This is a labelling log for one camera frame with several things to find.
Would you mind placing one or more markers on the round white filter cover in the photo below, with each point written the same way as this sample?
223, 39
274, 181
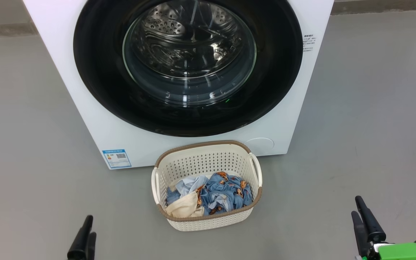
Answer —
260, 145

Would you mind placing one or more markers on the blue orange-print garment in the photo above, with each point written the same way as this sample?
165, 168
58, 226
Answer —
226, 193

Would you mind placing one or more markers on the blue energy label sticker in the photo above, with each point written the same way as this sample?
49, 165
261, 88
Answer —
117, 159

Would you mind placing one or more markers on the pale blue and cream garment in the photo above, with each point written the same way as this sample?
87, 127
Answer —
184, 206

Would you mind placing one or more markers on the cream perforated laundry basket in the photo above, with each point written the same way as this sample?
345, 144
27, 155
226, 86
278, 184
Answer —
208, 159

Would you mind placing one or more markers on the white front-load washing machine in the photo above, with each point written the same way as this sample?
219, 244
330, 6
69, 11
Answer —
85, 119

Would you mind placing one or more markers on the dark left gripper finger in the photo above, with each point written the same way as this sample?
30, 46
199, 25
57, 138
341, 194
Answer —
91, 249
79, 242

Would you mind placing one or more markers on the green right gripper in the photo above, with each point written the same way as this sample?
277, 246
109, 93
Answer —
403, 252

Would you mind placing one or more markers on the small printed text sticker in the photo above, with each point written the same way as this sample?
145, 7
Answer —
308, 43

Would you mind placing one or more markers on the black round glass washer door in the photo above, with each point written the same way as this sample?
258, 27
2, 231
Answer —
96, 72

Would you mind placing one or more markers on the stainless steel washing machine drum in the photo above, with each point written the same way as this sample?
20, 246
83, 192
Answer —
179, 39

